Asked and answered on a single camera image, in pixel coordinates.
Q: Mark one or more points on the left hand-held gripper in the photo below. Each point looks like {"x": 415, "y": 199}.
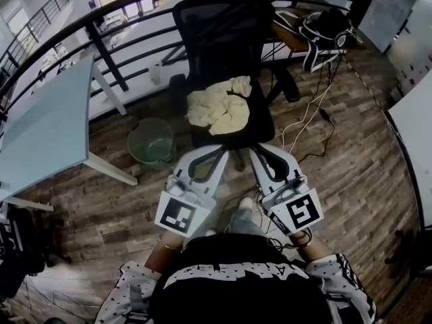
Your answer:
{"x": 175, "y": 214}

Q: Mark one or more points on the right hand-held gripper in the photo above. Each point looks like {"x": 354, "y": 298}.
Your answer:
{"x": 303, "y": 211}

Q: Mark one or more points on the green mesh waste bin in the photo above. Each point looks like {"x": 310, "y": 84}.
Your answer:
{"x": 148, "y": 147}

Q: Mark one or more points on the cream clothes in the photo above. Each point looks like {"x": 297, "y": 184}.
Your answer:
{"x": 219, "y": 110}

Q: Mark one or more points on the person's right forearm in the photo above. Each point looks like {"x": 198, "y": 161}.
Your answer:
{"x": 314, "y": 251}

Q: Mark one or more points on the person's left forearm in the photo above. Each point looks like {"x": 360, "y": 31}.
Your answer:
{"x": 165, "y": 255}

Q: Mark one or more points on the person's white right shoe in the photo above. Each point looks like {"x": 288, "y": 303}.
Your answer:
{"x": 245, "y": 204}

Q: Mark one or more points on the person's white shoe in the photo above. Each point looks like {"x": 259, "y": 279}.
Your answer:
{"x": 211, "y": 232}
{"x": 245, "y": 204}

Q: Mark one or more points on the person's right leg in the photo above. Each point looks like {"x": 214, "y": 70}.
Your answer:
{"x": 246, "y": 224}

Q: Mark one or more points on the person's white left shoe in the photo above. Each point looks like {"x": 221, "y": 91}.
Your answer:
{"x": 211, "y": 232}

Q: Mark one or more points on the white plastic jug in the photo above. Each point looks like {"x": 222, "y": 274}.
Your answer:
{"x": 156, "y": 73}

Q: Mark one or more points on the person's black white starred shirt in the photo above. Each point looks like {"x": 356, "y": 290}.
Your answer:
{"x": 236, "y": 289}

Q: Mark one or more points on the black mesh office chair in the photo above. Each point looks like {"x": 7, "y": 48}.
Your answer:
{"x": 222, "y": 39}

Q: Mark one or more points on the white table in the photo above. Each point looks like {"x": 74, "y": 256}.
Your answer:
{"x": 415, "y": 140}

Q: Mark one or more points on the black metal railing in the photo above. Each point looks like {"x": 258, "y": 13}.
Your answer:
{"x": 108, "y": 57}

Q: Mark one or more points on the black chair base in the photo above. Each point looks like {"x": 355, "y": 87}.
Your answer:
{"x": 405, "y": 251}

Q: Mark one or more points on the black white backpack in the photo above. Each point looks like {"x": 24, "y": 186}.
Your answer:
{"x": 330, "y": 22}

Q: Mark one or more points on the pale blue glass table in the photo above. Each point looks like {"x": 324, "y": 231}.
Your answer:
{"x": 44, "y": 123}

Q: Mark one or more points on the black swivel chair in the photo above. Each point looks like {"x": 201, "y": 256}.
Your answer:
{"x": 20, "y": 245}

